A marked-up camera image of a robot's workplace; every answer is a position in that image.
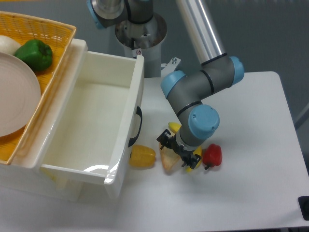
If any black corner object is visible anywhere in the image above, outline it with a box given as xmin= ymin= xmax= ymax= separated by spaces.
xmin=298 ymin=196 xmax=309 ymax=221

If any white onion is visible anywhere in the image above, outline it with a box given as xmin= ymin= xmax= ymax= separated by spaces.
xmin=0 ymin=35 xmax=21 ymax=55

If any triangle bread slice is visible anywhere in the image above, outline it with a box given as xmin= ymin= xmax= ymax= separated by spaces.
xmin=159 ymin=143 xmax=180 ymax=171

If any white plastic drawer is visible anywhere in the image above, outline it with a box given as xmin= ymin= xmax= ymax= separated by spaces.
xmin=41 ymin=52 xmax=144 ymax=198

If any metal mounting bracket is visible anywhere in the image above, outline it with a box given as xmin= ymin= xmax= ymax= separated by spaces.
xmin=160 ymin=57 xmax=181 ymax=78

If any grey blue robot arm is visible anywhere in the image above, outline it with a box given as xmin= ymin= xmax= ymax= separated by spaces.
xmin=86 ymin=0 xmax=244 ymax=169

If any yellow banana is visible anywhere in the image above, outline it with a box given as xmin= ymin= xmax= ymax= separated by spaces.
xmin=168 ymin=122 xmax=203 ymax=173

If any yellow bell pepper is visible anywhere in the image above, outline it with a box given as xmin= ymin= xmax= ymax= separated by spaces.
xmin=129 ymin=145 xmax=156 ymax=168

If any red bell pepper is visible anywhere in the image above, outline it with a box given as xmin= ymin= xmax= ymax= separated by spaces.
xmin=202 ymin=144 xmax=223 ymax=170

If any white drawer cabinet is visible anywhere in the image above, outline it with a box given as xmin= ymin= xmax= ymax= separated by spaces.
xmin=0 ymin=39 xmax=88 ymax=201

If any pink round plate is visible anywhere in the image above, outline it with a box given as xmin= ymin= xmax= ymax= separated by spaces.
xmin=0 ymin=53 xmax=41 ymax=136

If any yellow woven basket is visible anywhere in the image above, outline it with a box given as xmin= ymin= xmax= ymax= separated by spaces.
xmin=0 ymin=11 xmax=76 ymax=165

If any black drawer handle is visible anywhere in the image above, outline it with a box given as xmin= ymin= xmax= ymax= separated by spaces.
xmin=128 ymin=106 xmax=143 ymax=147

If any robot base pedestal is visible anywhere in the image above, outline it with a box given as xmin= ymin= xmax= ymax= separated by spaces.
xmin=115 ymin=13 xmax=167 ymax=78

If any green bell pepper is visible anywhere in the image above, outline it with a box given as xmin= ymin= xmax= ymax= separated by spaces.
xmin=14 ymin=39 xmax=53 ymax=72

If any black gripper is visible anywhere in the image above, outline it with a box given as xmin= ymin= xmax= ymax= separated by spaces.
xmin=156 ymin=129 xmax=201 ymax=169

